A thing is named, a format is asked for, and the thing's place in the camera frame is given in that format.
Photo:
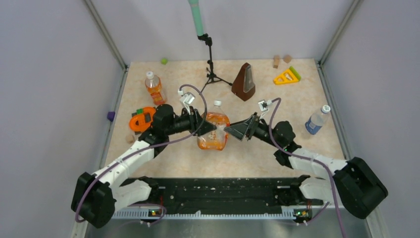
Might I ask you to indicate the orange ring toy on plate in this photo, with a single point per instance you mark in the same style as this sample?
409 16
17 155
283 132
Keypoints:
142 119

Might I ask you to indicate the brown wooden metronome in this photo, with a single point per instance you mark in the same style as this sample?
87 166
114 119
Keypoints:
243 86

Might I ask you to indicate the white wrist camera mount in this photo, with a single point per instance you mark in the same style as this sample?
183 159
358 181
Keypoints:
264 107
186 99

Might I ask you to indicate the yellow triangle toy block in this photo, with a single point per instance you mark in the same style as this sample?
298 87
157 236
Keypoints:
287 77

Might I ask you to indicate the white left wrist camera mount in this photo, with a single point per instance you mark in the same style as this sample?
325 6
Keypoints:
186 99

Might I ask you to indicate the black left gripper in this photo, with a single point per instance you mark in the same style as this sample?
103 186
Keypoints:
195 120

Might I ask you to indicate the purple wall knob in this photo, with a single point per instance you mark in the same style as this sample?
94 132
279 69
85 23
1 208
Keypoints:
110 116

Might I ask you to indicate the small wooden cube left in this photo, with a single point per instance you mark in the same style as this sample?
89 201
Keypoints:
130 139

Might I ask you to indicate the blue label water bottle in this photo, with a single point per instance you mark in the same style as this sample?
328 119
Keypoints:
318 119

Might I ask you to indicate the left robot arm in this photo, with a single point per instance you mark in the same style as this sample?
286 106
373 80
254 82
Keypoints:
99 195

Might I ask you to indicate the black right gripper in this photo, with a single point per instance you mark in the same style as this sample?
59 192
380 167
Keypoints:
247 127

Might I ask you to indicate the black mini tripod stand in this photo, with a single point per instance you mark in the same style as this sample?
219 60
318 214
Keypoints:
211 76

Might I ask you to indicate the mint green cylinder handle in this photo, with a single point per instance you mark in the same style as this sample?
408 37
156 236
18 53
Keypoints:
197 18

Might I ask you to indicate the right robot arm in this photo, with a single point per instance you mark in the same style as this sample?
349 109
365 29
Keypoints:
350 183

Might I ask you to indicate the orange tea bottle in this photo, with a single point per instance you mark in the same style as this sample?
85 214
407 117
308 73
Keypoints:
154 88
216 139

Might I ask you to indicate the wooden block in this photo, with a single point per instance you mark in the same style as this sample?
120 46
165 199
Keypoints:
287 58
276 61

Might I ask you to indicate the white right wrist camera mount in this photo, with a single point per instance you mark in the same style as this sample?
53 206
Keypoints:
264 107

